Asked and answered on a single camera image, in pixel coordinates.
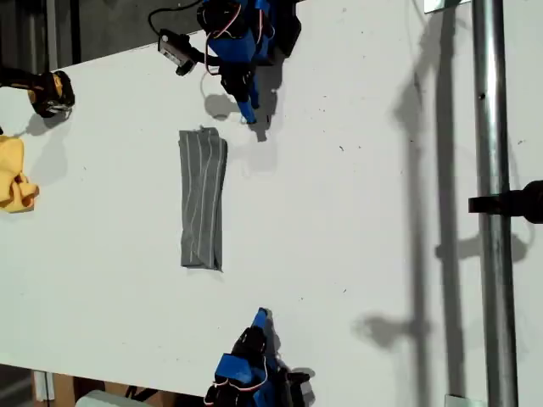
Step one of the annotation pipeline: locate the black camera cable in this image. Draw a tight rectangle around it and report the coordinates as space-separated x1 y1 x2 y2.
148 0 203 33

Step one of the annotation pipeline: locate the grey striped towel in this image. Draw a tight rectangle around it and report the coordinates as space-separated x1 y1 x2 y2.
177 125 229 273

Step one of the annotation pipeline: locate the white table leg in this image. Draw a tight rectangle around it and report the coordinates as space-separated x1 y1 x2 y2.
32 371 55 402

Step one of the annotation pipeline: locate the red white servo wire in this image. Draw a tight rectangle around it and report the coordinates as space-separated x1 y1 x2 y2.
205 354 269 402
204 3 243 77

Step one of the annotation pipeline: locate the steel post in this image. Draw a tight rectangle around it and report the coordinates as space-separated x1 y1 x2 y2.
470 0 521 407

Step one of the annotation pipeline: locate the black clamp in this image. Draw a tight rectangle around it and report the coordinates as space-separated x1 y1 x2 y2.
467 180 543 225

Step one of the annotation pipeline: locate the yellow cloth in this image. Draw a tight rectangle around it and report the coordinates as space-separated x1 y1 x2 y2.
0 135 41 214

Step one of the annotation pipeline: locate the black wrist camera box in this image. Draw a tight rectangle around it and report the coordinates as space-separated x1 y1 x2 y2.
157 28 199 77
286 371 316 406

